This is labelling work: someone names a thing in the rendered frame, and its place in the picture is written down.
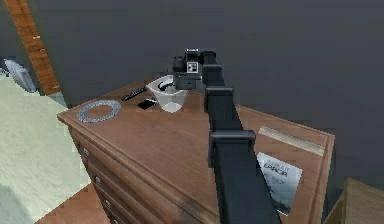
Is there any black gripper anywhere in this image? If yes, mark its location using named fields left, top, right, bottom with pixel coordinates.
left=157, top=55, right=203, bottom=93

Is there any small black phone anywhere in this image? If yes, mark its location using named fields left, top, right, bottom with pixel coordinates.
left=136, top=98, right=158, bottom=111

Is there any black pen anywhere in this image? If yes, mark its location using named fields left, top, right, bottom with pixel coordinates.
left=120, top=85, right=150, bottom=102

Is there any brown wooden chest of drawers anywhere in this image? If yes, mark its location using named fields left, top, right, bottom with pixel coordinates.
left=56, top=78, right=336, bottom=224

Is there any pale green bed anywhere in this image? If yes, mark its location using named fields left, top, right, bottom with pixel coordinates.
left=0, top=73, right=92, bottom=223

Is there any white printed magazine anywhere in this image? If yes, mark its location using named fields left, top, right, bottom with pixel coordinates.
left=256, top=151, right=304, bottom=216

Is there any brown wooden side table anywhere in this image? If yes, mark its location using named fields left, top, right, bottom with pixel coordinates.
left=322, top=177, right=384, bottom=224

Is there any silver flat ring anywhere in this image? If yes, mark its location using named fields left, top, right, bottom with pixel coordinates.
left=76, top=99, right=122, bottom=124

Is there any brown wooden door frame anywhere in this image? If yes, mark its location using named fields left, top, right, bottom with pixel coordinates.
left=3, top=0, right=62, bottom=97

